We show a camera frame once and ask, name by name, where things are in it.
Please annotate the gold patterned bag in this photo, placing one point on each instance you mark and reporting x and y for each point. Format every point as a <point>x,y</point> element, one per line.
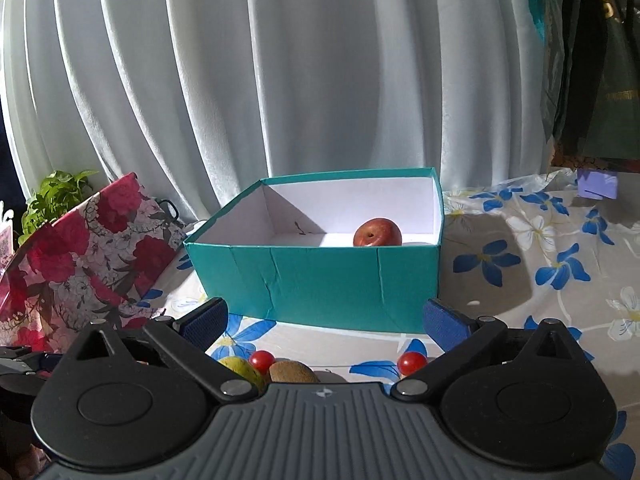
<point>585,161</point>

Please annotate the dark green bag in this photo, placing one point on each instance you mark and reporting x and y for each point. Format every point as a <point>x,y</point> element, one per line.
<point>600,85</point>

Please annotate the blue floral tablecloth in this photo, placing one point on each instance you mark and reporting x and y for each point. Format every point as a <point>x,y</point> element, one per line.
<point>525,270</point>

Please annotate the white curtain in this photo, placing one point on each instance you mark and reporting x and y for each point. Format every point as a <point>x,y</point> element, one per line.
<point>250,60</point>

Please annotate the red apple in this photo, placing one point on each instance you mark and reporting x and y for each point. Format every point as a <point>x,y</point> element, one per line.
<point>375,234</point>

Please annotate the white printed card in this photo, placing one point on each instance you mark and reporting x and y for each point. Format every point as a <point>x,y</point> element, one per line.
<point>5,250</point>

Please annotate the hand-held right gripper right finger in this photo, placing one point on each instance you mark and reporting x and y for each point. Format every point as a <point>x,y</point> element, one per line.
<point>445,320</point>

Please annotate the red floral cushion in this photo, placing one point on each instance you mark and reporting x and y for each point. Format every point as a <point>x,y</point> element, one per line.
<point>75,260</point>

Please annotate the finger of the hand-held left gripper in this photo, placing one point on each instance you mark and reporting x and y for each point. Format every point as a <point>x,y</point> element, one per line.
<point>20,357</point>

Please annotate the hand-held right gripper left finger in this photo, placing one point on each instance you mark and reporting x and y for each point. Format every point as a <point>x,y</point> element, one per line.
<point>207,317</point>

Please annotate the green potted plant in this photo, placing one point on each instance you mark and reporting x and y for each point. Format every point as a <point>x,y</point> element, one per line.
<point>55,195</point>

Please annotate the yellow-green speckled pear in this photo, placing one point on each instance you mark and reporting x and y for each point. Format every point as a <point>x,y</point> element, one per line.
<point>240,367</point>

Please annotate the brown kiwi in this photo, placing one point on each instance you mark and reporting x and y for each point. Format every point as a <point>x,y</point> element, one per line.
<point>292,372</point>

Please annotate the teal cardboard box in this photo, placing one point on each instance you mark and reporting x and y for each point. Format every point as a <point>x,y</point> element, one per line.
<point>310,285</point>

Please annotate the red cherry tomato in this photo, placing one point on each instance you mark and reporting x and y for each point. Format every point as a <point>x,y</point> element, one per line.
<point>412,362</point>
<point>261,360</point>

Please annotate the teal plastic bag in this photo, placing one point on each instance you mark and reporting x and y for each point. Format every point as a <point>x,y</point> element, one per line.
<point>537,5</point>

